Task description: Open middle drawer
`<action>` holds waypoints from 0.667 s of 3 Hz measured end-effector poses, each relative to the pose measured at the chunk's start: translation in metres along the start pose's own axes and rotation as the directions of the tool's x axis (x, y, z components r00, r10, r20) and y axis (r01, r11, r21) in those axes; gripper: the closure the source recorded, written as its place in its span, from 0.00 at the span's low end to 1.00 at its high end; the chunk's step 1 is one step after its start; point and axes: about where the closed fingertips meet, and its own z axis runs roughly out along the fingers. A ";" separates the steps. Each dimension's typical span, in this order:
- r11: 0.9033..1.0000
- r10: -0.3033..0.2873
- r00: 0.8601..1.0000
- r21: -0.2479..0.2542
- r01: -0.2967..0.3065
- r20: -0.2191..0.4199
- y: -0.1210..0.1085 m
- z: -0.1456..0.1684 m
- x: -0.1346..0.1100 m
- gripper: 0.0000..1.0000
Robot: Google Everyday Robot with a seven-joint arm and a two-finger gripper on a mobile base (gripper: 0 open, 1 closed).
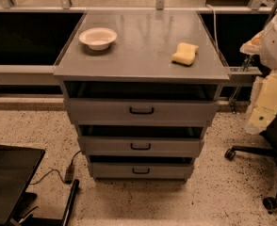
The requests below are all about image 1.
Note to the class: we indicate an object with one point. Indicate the grey drawer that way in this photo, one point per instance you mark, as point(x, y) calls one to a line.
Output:
point(146, 146)
point(137, 171)
point(137, 112)

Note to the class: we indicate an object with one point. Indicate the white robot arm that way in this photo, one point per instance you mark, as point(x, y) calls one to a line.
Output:
point(263, 108)

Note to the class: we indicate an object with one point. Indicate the grey drawer cabinet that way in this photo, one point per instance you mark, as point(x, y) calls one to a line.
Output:
point(138, 66)

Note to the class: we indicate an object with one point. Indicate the grey top drawer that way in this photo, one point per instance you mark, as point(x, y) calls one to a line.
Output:
point(137, 112)

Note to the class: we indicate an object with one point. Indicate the grey bottom drawer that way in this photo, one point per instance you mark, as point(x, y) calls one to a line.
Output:
point(137, 171)

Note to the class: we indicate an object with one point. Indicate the yellow sponge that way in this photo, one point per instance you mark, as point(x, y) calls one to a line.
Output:
point(185, 53)

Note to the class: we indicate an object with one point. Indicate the white bowl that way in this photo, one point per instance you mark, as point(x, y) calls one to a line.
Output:
point(98, 39)

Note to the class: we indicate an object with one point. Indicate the metal diagonal rod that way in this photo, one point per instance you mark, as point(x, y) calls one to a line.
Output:
point(241, 74)

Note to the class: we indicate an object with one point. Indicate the black stand base bar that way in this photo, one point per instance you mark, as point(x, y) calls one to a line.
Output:
point(69, 206)

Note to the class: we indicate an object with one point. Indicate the black monitor screen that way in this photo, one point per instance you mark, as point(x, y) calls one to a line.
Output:
point(17, 168)

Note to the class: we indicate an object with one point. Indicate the black power adapter with cable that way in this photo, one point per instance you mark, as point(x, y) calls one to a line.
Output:
point(67, 178)

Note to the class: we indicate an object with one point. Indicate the metal frame rail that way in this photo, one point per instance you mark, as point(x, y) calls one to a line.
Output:
point(37, 75)

